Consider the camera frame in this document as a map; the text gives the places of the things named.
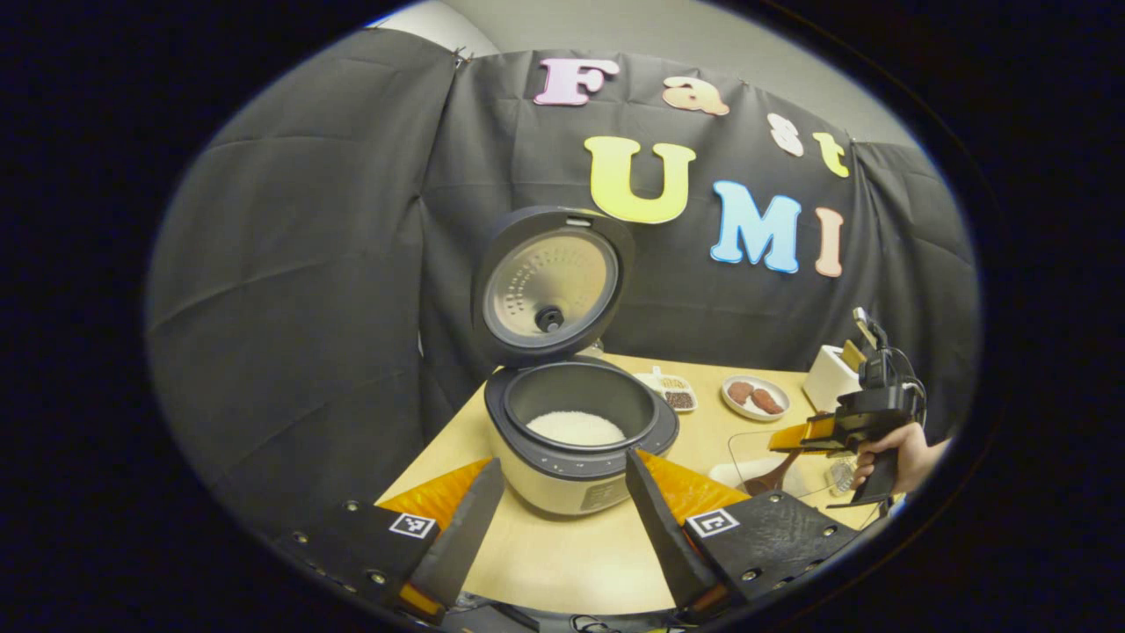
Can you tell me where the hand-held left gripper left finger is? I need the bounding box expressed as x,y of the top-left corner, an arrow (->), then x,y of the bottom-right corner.
268,457 -> 506,625

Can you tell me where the white divided bean dish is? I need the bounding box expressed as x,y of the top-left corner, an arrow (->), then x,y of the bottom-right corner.
635,366 -> 699,414

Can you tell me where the white chopstick holder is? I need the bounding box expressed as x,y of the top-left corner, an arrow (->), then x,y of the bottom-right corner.
802,343 -> 867,414

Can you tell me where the round white plate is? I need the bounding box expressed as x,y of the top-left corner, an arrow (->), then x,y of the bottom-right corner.
721,375 -> 792,423

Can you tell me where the dark brown wooden spoon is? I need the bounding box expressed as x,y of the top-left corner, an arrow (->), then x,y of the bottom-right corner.
743,450 -> 801,498

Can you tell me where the white rice heap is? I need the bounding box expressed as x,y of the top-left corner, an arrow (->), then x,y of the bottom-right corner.
526,410 -> 628,447

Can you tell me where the dark-lidded cream rice cooker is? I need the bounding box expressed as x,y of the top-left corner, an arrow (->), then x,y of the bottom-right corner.
472,205 -> 680,517

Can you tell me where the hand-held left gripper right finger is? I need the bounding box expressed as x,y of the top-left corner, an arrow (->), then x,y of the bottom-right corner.
626,448 -> 867,621

